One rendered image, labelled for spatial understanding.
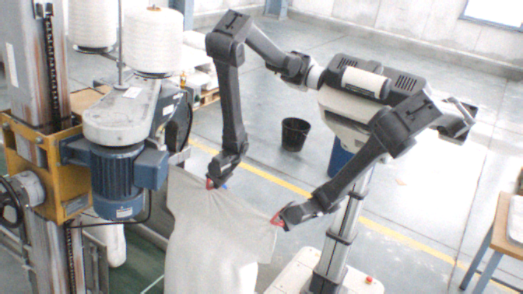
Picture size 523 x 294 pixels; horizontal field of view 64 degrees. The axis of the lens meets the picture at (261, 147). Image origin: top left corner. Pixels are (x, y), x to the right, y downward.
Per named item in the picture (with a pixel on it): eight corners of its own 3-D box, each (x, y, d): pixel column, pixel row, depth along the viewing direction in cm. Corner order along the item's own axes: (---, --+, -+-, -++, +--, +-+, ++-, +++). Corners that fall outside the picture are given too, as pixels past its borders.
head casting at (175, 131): (189, 147, 177) (194, 81, 163) (146, 169, 158) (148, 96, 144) (138, 123, 189) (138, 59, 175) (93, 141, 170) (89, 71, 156)
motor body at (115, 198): (153, 209, 136) (155, 141, 124) (116, 232, 124) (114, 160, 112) (120, 190, 142) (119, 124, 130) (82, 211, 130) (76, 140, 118)
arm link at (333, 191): (422, 138, 95) (394, 102, 99) (406, 146, 92) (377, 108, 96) (340, 211, 130) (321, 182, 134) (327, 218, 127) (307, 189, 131)
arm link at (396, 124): (447, 116, 88) (418, 79, 91) (395, 154, 94) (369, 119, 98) (479, 122, 125) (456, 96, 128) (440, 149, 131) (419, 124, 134)
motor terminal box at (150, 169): (168, 182, 132) (170, 149, 126) (158, 200, 123) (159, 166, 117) (143, 177, 132) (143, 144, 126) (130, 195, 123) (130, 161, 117)
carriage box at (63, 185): (138, 184, 156) (138, 107, 141) (56, 229, 129) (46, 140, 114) (93, 159, 166) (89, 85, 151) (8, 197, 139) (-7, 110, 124)
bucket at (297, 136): (311, 147, 427) (316, 124, 414) (297, 157, 403) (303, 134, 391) (286, 137, 439) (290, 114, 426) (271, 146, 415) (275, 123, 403)
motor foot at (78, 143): (114, 162, 129) (114, 138, 125) (82, 178, 120) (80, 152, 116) (94, 152, 133) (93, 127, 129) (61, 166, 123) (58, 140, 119)
